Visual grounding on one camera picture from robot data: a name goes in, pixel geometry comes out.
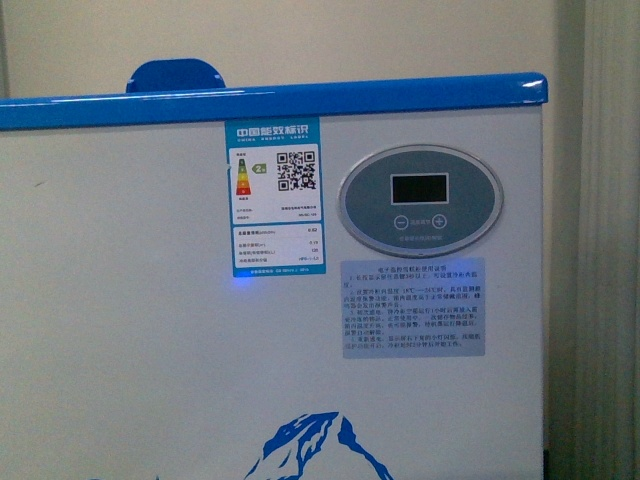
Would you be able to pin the white blue chest freezer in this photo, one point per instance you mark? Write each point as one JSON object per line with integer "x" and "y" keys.
{"x": 130, "y": 351}

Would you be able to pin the glass sliding freezer lid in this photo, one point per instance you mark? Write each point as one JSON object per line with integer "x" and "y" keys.
{"x": 171, "y": 75}

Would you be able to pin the grey instruction sticker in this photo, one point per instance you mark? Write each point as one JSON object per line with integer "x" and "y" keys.
{"x": 405, "y": 308}

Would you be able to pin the white curtain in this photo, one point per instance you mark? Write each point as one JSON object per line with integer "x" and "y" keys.
{"x": 593, "y": 398}

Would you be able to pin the oval grey control panel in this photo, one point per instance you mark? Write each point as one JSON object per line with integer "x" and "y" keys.
{"x": 420, "y": 200}

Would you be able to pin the blue energy efficiency label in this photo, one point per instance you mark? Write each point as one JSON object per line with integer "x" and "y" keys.
{"x": 275, "y": 197}

